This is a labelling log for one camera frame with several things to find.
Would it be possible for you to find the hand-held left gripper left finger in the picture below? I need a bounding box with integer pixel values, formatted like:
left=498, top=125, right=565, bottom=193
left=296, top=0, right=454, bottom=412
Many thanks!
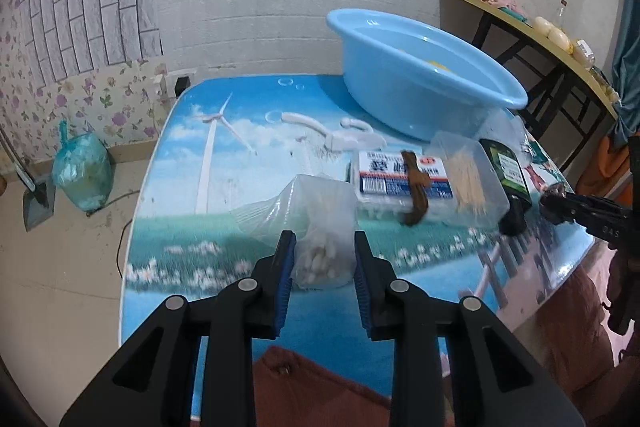
left=60, top=229, right=297, bottom=427

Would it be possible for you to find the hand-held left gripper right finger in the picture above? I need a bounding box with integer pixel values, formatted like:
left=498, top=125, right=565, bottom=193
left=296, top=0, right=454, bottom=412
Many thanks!
left=353, top=231, right=586, bottom=427

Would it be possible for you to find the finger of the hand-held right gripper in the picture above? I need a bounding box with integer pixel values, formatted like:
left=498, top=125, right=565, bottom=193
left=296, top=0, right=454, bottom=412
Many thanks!
left=539, top=201, right=601, bottom=234
left=546, top=188, right=603, bottom=208

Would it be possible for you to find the plastic bag of white bits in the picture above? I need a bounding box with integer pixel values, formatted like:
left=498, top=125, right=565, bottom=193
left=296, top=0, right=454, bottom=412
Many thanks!
left=230, top=174, right=358, bottom=290

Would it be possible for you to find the dark green bottle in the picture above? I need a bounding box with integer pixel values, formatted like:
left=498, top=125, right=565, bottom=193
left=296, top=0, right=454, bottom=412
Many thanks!
left=479, top=138, right=532, bottom=237

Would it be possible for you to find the clear plastic box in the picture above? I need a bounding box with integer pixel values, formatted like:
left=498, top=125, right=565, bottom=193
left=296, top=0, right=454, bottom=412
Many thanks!
left=427, top=131, right=511, bottom=225

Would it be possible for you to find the clear plastic bag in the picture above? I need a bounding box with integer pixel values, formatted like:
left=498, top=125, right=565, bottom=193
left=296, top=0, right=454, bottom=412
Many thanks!
left=480, top=111, right=542, bottom=168

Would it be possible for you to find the bundle of toothpicks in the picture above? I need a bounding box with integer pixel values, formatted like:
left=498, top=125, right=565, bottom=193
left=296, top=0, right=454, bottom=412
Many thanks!
left=444, top=147, right=487, bottom=214

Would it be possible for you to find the brown strap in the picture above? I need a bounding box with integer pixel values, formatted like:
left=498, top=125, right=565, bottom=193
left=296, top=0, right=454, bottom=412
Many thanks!
left=400, top=150, right=432, bottom=228

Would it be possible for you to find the white cotton swab packet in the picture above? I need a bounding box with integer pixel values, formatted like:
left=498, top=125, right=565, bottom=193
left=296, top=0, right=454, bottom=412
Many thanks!
left=352, top=150, right=456, bottom=220

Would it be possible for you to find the light blue plastic basin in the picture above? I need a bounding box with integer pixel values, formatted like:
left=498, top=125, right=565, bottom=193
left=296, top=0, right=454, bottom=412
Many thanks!
left=326, top=8, right=529, bottom=142

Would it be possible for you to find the landscape print desktop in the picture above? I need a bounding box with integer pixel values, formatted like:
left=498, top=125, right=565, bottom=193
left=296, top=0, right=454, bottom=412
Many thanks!
left=119, top=74, right=596, bottom=408

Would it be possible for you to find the orange cloth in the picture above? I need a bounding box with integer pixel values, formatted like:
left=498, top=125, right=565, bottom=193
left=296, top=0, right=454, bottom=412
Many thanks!
left=575, top=134, right=637, bottom=204

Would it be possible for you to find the teal curtain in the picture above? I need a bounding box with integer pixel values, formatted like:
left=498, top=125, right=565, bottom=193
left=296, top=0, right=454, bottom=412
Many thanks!
left=612, top=0, right=640, bottom=148

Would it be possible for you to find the yellow top side table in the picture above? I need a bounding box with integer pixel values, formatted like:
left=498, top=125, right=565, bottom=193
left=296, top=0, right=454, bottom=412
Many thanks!
left=439, top=0, right=621, bottom=172

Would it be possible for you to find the green trash bag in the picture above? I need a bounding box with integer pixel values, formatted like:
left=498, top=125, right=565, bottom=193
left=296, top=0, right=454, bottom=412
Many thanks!
left=51, top=121, right=112, bottom=214

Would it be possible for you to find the grey dustpan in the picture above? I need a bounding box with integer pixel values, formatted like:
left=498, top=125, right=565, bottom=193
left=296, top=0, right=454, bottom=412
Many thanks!
left=0, top=129, right=57, bottom=233

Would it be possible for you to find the black floor cable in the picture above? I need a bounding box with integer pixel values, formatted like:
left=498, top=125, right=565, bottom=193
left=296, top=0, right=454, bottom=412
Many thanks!
left=115, top=189, right=147, bottom=279

